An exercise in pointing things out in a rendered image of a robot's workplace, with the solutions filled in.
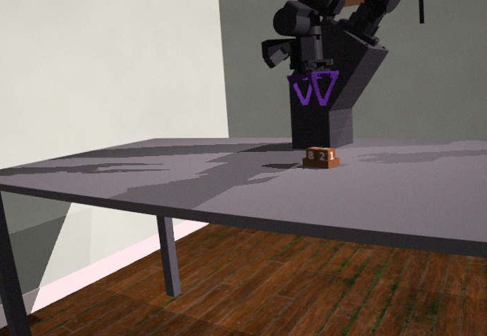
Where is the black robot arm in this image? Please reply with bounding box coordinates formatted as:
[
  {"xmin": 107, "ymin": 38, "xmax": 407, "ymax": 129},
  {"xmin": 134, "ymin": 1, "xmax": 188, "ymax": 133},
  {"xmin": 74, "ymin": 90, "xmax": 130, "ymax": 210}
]
[{"xmin": 261, "ymin": 0, "xmax": 401, "ymax": 68}]

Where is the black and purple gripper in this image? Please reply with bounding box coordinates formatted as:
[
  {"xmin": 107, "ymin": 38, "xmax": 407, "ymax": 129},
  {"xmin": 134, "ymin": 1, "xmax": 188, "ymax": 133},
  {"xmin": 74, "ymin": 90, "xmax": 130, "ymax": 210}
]
[{"xmin": 287, "ymin": 36, "xmax": 338, "ymax": 106}]

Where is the brown wooden cube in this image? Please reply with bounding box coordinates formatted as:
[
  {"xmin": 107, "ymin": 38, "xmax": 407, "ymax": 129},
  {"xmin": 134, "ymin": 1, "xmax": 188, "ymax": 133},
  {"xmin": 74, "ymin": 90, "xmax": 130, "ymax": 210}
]
[
  {"xmin": 317, "ymin": 148, "xmax": 336, "ymax": 160},
  {"xmin": 306, "ymin": 147, "xmax": 321, "ymax": 160}
]

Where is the brown shallow tray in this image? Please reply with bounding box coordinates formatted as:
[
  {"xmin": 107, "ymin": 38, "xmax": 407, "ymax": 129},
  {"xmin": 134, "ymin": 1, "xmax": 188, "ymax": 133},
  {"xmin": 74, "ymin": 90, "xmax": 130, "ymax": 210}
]
[{"xmin": 303, "ymin": 157, "xmax": 340, "ymax": 169}]

